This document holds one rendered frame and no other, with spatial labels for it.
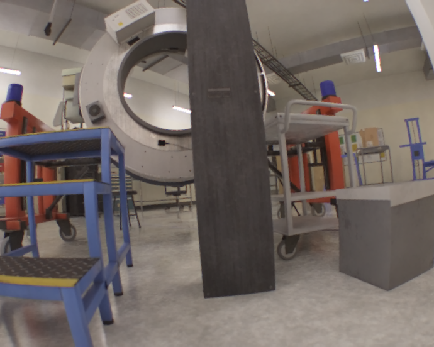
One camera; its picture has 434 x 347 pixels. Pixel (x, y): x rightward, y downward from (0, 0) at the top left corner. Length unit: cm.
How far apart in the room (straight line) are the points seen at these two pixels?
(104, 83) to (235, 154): 128
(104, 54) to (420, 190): 199
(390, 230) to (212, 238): 55
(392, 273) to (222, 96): 78
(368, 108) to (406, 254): 966
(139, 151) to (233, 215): 102
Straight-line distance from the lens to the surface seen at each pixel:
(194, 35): 97
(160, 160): 166
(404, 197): 83
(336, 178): 190
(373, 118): 1029
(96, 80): 189
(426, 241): 97
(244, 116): 83
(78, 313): 50
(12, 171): 175
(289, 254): 122
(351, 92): 1063
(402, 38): 682
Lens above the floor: 35
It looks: 4 degrees up
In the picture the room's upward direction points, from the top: 4 degrees counter-clockwise
